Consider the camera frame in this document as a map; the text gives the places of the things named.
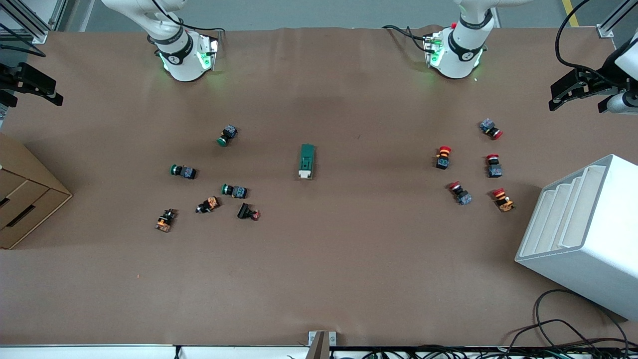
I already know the green load switch white handle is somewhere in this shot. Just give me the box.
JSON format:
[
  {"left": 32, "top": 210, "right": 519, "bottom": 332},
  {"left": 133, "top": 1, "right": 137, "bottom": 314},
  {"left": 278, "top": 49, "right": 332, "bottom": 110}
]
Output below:
[{"left": 298, "top": 144, "right": 316, "bottom": 180}]

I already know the brown cardboard box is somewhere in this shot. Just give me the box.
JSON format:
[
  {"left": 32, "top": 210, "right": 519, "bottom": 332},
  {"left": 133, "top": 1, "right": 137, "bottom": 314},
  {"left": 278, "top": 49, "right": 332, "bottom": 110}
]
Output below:
[{"left": 0, "top": 132, "right": 73, "bottom": 250}]

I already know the white slotted rack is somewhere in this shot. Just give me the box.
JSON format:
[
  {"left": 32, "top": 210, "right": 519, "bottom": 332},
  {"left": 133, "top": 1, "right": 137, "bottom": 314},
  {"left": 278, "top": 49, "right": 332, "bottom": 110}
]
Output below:
[{"left": 515, "top": 154, "right": 638, "bottom": 321}]

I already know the red emergency button orange block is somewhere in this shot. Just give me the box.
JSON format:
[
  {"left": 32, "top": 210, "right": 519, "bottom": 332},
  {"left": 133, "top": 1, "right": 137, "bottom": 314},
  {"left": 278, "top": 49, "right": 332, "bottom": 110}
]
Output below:
[
  {"left": 435, "top": 145, "right": 453, "bottom": 171},
  {"left": 491, "top": 187, "right": 516, "bottom": 213}
]

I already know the brown paper table cover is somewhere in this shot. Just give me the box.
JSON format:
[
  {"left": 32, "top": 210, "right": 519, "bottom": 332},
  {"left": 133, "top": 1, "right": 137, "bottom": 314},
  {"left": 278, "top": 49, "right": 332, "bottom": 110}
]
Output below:
[{"left": 0, "top": 25, "right": 638, "bottom": 348}]

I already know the aluminium frame profile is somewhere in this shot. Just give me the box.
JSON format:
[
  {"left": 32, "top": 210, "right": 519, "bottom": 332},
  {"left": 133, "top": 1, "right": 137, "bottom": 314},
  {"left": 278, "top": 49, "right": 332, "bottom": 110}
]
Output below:
[
  {"left": 596, "top": 0, "right": 638, "bottom": 38},
  {"left": 0, "top": 0, "right": 68, "bottom": 44}
]

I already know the black right arm base cable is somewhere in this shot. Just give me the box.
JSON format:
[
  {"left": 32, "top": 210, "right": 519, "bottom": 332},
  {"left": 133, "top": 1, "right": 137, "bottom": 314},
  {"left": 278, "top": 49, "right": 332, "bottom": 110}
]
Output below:
[{"left": 150, "top": 0, "right": 226, "bottom": 34}]

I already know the black arm base cable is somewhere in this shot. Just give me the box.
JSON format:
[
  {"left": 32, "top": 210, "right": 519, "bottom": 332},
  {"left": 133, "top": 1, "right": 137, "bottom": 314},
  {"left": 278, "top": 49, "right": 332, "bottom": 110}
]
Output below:
[
  {"left": 150, "top": 0, "right": 226, "bottom": 34},
  {"left": 382, "top": 24, "right": 432, "bottom": 52}
]

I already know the black switch orange block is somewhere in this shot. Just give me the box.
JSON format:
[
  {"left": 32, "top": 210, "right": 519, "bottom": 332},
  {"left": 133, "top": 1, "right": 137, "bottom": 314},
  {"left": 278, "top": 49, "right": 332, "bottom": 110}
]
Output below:
[
  {"left": 154, "top": 208, "right": 178, "bottom": 233},
  {"left": 195, "top": 196, "right": 221, "bottom": 214}
]

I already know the black left arm base cable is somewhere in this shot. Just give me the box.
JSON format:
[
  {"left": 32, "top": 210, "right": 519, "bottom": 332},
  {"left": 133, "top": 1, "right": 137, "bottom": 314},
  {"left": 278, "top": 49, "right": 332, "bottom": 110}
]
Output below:
[{"left": 382, "top": 24, "right": 432, "bottom": 52}]

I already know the black looped cable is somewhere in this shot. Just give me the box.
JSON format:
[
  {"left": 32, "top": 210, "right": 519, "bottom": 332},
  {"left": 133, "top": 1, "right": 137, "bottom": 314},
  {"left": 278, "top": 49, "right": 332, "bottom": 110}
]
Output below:
[
  {"left": 533, "top": 289, "right": 631, "bottom": 350},
  {"left": 502, "top": 319, "right": 601, "bottom": 351}
]

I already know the aluminium bracket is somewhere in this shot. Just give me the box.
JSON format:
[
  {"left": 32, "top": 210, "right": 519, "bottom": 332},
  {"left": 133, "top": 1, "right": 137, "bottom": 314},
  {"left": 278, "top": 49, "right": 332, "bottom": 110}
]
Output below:
[{"left": 308, "top": 331, "right": 337, "bottom": 359}]

